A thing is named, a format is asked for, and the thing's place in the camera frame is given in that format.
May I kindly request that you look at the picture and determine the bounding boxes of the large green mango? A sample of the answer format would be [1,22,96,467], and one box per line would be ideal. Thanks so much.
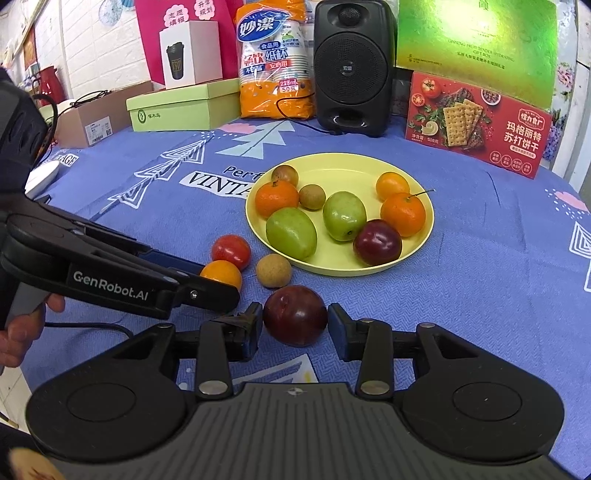
[266,207,318,260]

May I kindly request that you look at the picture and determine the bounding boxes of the shiny green gift box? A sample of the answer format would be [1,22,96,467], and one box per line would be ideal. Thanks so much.
[396,0,559,112]

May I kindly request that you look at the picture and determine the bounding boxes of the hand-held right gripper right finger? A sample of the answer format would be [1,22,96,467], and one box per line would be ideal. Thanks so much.
[327,303,481,400]

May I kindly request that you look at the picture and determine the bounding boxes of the blue printed tablecloth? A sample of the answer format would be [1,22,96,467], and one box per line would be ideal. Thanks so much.
[21,113,591,476]

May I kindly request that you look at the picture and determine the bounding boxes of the white oval device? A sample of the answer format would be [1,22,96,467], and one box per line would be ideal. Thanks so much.
[24,161,62,197]

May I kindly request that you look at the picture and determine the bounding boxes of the brown cardboard box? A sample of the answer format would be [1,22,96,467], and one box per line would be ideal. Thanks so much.
[54,80,155,148]

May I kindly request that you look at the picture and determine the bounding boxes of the green apple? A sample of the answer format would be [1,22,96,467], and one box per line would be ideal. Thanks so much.
[322,191,367,241]

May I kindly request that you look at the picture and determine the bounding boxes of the red jug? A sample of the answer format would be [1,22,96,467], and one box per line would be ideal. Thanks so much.
[33,66,60,108]

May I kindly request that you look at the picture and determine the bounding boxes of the magenta paper bag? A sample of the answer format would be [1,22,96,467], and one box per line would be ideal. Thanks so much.
[134,0,240,90]

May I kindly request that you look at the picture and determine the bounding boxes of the dark red plum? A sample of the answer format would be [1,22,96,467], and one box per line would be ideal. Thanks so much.
[353,219,403,267]
[263,285,328,348]

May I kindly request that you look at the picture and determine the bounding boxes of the dark gripper cable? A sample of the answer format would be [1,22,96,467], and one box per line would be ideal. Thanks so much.
[44,320,136,340]

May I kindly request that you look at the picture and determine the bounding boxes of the black tangled cable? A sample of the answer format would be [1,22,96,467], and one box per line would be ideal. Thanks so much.
[69,88,122,110]

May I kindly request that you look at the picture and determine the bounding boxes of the white cup box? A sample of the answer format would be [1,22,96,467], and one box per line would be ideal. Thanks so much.
[159,21,222,90]

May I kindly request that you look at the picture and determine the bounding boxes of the yellow plastic plate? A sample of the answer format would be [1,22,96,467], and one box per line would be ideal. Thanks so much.
[245,153,435,277]

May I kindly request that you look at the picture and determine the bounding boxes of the orange mandarin with stem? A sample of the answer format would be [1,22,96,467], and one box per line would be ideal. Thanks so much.
[380,188,435,238]

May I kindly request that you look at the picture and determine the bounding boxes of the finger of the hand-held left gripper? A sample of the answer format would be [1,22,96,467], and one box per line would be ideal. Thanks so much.
[173,274,241,309]
[34,198,206,278]

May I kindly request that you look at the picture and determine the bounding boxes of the brown longan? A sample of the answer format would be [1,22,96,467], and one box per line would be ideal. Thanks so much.
[256,253,293,289]
[299,184,327,211]

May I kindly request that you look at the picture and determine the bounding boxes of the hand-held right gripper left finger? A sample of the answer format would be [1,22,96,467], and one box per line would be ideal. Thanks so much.
[111,302,265,400]

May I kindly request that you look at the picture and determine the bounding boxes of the red cherry tomato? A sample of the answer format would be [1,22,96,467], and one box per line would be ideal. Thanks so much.
[211,234,252,271]

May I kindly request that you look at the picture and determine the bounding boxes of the red cracker box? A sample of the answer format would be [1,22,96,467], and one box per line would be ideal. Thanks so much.
[405,71,552,180]

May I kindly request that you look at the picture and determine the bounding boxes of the black speaker cable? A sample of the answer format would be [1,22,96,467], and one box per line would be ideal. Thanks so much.
[276,95,343,137]

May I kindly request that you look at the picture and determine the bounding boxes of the black speaker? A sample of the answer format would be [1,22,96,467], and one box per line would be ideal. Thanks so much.
[314,0,398,138]

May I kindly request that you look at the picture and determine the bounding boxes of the orange paper cup pack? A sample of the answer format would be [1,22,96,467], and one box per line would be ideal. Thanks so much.
[235,0,317,121]

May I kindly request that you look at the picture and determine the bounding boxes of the small orange kumquat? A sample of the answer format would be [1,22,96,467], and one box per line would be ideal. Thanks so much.
[200,260,243,291]

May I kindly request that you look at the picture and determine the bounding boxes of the person's left hand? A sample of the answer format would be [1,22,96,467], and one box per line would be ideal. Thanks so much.
[0,293,66,369]

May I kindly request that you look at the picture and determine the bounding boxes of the light green lidded box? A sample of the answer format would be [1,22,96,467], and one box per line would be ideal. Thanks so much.
[126,78,242,132]

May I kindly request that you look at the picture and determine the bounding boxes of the yellow-orange cherry tomato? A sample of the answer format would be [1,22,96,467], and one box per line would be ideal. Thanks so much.
[375,172,411,202]

